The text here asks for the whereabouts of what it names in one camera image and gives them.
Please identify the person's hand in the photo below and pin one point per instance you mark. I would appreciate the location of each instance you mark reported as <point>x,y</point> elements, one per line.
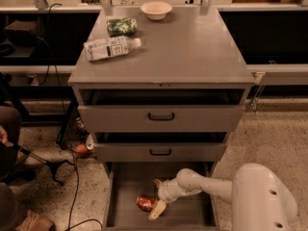
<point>4,136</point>

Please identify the white ceramic bowl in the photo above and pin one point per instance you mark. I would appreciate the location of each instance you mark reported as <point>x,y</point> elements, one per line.
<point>156,10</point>

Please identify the grey middle drawer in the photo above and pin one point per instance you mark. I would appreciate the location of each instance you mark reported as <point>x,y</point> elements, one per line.
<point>160,147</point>

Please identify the person's dark trouser leg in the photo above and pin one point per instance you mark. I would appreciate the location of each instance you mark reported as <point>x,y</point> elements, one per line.
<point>10,119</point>

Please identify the green chip bag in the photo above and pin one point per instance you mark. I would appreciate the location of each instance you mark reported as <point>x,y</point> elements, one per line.
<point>121,27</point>

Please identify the orange ball on floor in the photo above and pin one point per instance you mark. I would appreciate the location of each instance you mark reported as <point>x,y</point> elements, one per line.
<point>81,150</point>

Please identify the red coke can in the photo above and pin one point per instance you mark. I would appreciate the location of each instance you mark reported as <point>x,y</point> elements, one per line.
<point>146,202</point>

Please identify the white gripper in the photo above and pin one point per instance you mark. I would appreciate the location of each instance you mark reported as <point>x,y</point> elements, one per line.
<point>166,191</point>

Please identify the grey open bottom drawer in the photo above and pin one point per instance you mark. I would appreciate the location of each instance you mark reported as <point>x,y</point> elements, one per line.
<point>130,180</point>

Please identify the tan shoe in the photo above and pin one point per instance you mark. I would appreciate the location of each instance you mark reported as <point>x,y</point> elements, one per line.
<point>35,222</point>

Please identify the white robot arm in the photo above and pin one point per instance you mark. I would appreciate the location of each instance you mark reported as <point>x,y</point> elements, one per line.
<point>258,198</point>

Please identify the black grabber tool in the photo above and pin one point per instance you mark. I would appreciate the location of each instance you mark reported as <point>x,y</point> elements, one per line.
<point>11,173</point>

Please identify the grey metal drawer cabinet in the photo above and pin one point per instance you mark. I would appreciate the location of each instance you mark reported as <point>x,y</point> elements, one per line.
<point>188,50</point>

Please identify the clear plastic water bottle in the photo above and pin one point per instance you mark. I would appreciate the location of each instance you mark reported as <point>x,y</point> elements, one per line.
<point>106,48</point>

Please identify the grey top drawer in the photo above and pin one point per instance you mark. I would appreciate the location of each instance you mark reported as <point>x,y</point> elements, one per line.
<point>160,111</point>

